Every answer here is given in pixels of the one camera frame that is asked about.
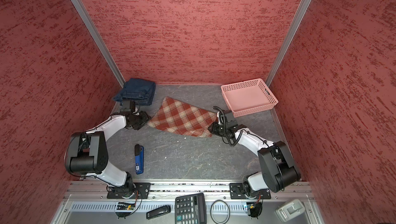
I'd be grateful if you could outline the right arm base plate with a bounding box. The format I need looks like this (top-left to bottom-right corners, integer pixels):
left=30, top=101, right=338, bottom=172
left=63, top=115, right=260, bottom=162
left=229, top=182, right=271, bottom=200

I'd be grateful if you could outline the black cable loop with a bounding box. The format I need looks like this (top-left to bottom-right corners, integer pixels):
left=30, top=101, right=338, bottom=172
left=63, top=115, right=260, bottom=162
left=210, top=199, right=231, bottom=224

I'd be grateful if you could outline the aluminium front rail frame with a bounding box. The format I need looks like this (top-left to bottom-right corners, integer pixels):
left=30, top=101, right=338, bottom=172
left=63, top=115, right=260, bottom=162
left=52, top=179, right=324, bottom=224

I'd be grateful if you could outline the dark denim button skirt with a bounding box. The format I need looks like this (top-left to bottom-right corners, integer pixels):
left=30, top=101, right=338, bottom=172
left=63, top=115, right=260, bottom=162
left=120, top=99, right=153, bottom=106

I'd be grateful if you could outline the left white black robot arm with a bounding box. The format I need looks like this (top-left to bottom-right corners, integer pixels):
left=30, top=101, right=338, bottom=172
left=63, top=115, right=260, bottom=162
left=64, top=111, right=151, bottom=199

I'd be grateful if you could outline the aluminium corner post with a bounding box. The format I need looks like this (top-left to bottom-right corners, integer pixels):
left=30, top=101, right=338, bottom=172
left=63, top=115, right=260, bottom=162
left=71, top=0, right=125, bottom=87
left=265, top=0, right=312, bottom=86

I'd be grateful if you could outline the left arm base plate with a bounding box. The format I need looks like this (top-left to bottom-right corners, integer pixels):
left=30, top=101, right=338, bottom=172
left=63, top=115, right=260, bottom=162
left=107, top=182, right=151, bottom=199

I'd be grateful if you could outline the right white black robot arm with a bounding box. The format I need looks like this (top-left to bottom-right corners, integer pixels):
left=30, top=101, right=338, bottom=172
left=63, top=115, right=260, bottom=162
left=208, top=106, right=301, bottom=199

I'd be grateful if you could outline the grey white box device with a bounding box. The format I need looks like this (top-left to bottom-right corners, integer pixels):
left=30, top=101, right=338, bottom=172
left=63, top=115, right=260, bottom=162
left=275, top=199, right=306, bottom=223

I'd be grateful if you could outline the pink perforated plastic basket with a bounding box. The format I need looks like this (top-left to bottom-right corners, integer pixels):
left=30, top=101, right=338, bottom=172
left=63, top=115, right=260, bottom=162
left=221, top=78, right=278, bottom=117

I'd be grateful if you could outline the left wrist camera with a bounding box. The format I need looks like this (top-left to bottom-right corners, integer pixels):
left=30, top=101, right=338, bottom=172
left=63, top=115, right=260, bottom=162
left=120, top=100, right=136, bottom=113

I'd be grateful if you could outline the black calculator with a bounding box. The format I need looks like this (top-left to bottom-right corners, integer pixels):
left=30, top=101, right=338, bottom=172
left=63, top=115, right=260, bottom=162
left=175, top=193, right=207, bottom=224

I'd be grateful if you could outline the right aluminium corner post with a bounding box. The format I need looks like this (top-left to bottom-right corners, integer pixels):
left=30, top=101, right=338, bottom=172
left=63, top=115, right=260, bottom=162
left=265, top=0, right=312, bottom=86

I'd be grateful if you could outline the circuit board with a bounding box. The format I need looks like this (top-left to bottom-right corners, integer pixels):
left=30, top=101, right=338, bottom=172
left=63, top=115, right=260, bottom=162
left=246, top=202, right=263, bottom=218
left=116, top=202, right=136, bottom=211

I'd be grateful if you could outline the red cloth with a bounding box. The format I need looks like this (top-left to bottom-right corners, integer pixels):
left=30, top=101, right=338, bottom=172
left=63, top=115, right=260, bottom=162
left=147, top=97, right=218, bottom=138

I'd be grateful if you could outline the left circuit board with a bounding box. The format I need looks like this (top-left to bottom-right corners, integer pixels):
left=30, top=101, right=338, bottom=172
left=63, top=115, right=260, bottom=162
left=116, top=202, right=136, bottom=211

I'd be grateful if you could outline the left aluminium corner post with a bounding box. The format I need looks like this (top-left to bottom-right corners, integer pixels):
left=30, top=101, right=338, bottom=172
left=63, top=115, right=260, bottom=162
left=71, top=0, right=125, bottom=87

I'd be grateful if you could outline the right circuit board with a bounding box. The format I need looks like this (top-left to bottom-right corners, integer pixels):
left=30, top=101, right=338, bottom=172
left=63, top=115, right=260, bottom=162
left=246, top=202, right=263, bottom=218

